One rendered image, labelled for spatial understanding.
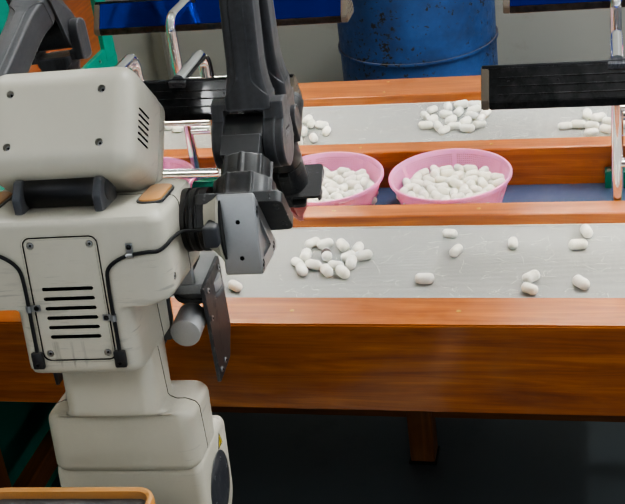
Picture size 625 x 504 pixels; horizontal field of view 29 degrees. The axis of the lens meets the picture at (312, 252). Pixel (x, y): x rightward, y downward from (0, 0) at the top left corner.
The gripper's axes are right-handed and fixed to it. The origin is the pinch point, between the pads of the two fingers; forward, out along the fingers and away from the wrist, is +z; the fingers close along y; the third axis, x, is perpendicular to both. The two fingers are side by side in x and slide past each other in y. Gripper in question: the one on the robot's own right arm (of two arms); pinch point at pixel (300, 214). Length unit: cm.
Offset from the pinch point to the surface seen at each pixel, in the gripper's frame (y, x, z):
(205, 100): 22.8, -34.4, 8.4
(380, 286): -9.0, -6.0, 31.8
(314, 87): 18, -98, 76
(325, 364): -0.1, 11.9, 29.4
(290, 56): 55, -216, 184
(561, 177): -44, -53, 61
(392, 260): -10.5, -14.9, 36.3
